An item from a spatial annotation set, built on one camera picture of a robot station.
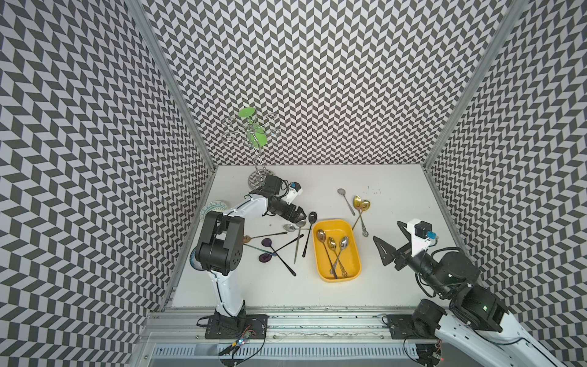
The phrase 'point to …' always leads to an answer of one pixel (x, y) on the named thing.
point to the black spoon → (312, 217)
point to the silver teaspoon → (299, 224)
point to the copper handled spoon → (248, 238)
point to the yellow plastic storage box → (350, 258)
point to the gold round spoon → (365, 205)
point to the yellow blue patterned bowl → (216, 206)
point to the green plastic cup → (258, 137)
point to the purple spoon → (267, 242)
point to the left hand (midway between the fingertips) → (296, 213)
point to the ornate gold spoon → (332, 245)
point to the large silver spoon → (321, 237)
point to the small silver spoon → (342, 192)
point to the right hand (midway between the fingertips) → (386, 234)
